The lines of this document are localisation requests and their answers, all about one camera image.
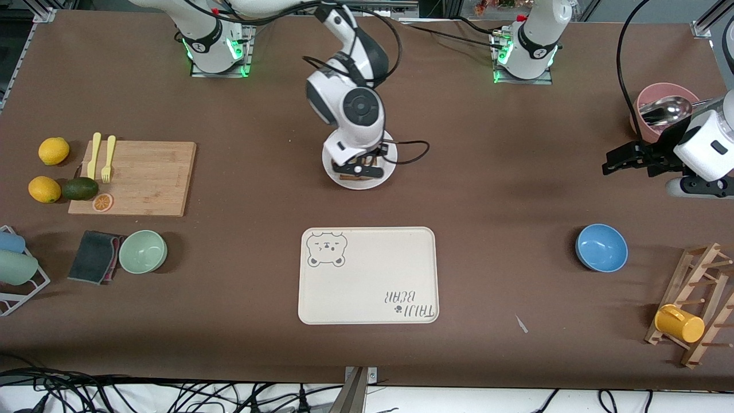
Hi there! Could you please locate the white wire rack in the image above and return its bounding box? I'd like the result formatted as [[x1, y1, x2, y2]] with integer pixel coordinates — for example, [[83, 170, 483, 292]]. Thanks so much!
[[0, 225, 51, 317]]

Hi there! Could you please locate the black floor cable bundle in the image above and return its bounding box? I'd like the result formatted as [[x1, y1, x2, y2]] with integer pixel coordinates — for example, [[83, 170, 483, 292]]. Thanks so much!
[[0, 367, 345, 413]]

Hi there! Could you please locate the metal clamp bracket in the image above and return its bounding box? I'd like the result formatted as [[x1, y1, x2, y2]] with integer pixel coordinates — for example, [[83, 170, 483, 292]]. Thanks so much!
[[328, 366, 378, 413]]

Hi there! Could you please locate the pale green cup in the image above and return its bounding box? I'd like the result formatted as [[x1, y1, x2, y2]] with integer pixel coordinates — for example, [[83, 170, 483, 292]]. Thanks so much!
[[0, 250, 39, 286]]

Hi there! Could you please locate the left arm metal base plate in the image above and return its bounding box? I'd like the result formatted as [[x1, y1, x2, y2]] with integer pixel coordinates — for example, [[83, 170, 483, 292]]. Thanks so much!
[[491, 29, 554, 85]]

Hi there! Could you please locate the wooden cup rack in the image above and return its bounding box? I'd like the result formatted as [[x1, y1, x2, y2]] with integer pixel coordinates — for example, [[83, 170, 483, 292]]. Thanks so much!
[[644, 242, 734, 369]]

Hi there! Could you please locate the light green bowl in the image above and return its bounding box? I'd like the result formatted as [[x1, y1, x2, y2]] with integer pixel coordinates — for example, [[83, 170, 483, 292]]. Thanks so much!
[[118, 229, 168, 275]]

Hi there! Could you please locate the grey and pink folded cloth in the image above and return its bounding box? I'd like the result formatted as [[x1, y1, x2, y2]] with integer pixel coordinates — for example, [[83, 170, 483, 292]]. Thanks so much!
[[67, 230, 126, 286]]

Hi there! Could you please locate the dark green avocado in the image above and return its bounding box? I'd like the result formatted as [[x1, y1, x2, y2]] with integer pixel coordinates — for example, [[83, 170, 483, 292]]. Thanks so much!
[[61, 177, 99, 201]]

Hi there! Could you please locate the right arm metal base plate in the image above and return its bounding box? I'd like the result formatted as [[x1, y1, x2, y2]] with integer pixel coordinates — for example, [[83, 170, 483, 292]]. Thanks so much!
[[190, 23, 254, 78]]

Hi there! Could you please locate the blue bowl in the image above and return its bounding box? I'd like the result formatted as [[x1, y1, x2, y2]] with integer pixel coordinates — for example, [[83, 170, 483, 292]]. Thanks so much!
[[575, 223, 629, 273]]

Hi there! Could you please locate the yellow lemon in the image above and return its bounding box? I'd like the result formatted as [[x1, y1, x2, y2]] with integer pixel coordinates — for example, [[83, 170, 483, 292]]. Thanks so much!
[[28, 176, 62, 204], [38, 138, 70, 166]]

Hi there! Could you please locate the yellow cup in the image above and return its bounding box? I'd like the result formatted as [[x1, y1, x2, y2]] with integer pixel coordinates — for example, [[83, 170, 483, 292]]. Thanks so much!
[[654, 304, 706, 344]]

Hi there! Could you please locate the pink bowl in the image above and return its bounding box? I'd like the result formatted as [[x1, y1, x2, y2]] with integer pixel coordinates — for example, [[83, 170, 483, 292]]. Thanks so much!
[[631, 83, 701, 143]]

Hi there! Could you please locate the yellow plastic fork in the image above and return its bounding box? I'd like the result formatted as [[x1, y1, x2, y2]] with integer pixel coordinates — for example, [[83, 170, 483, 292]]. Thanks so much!
[[101, 135, 116, 184]]

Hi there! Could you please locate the wooden cutting board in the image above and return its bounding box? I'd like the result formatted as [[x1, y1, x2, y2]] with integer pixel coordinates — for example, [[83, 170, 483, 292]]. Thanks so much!
[[68, 141, 197, 217]]

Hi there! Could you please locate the round white plate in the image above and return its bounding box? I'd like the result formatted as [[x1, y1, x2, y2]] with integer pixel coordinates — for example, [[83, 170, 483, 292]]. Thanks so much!
[[322, 127, 398, 190]]

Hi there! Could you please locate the light blue cup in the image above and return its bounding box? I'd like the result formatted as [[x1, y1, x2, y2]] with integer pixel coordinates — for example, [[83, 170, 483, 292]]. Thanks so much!
[[0, 231, 27, 254]]

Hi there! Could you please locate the metal spoon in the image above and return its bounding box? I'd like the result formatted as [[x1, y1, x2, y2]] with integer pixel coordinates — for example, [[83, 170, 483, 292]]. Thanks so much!
[[638, 95, 715, 127]]

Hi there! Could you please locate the black cable on table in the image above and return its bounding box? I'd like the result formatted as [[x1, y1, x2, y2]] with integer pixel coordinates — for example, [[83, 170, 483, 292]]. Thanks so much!
[[393, 16, 508, 52]]

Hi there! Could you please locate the yellow plastic knife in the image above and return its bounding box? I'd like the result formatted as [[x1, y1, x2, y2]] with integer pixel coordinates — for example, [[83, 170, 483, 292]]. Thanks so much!
[[87, 133, 102, 180]]

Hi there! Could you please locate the beige bear print tray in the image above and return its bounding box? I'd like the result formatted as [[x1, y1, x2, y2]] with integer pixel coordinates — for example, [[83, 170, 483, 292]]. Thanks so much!
[[298, 227, 440, 326]]

